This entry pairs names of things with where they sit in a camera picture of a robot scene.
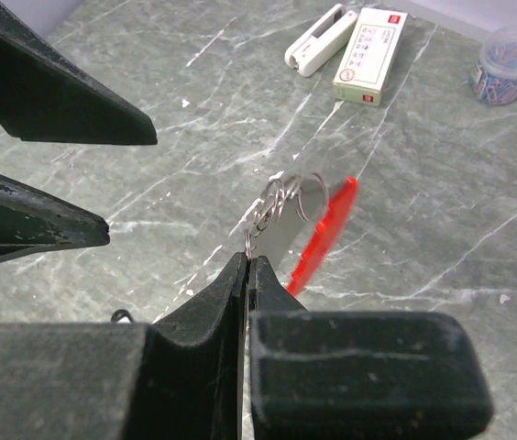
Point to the white stapler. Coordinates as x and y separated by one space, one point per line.
321 41

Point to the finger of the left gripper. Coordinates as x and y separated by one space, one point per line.
33 221
46 98

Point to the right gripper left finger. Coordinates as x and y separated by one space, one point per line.
180 378

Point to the white staples box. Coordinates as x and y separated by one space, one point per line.
370 52

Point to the clear paperclip jar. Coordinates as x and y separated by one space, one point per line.
494 78

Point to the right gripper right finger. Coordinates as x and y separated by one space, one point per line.
359 375

